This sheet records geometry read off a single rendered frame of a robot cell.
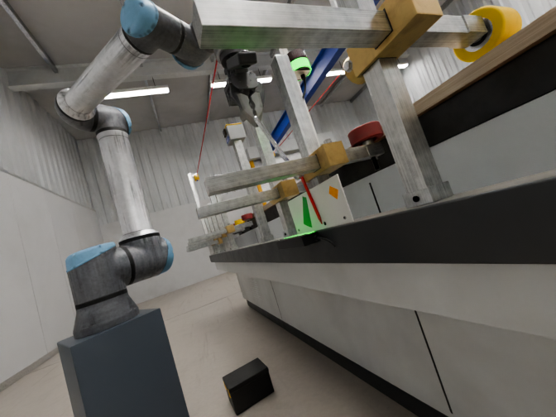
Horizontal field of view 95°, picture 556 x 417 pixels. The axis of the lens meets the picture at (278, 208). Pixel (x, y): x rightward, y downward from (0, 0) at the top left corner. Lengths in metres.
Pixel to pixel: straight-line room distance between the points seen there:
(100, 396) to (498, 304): 0.95
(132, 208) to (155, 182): 7.55
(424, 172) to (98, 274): 0.96
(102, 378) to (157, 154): 8.23
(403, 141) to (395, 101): 0.06
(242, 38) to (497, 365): 0.77
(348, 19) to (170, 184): 8.35
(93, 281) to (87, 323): 0.12
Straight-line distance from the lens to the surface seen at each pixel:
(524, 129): 0.59
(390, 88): 0.43
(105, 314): 1.03
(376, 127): 0.67
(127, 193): 1.17
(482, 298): 0.45
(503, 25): 0.60
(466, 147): 0.62
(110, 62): 0.95
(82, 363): 0.98
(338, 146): 0.57
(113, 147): 1.24
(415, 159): 0.41
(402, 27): 0.42
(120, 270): 1.06
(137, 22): 0.82
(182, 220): 8.37
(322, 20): 0.37
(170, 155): 8.93
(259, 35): 0.33
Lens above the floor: 0.73
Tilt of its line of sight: 5 degrees up
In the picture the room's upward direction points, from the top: 18 degrees counter-clockwise
